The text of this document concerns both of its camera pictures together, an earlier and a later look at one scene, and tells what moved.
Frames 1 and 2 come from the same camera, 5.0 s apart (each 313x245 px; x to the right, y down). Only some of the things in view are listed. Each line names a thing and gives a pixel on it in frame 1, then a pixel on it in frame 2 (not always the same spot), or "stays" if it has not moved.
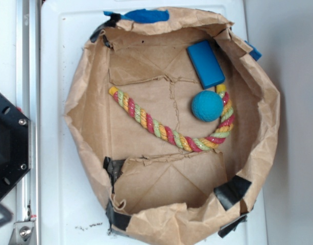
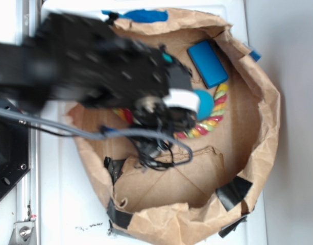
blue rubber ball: (207, 105) stays
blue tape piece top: (142, 16) stays
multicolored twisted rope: (188, 143) to (202, 127)
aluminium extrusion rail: (28, 195) stays
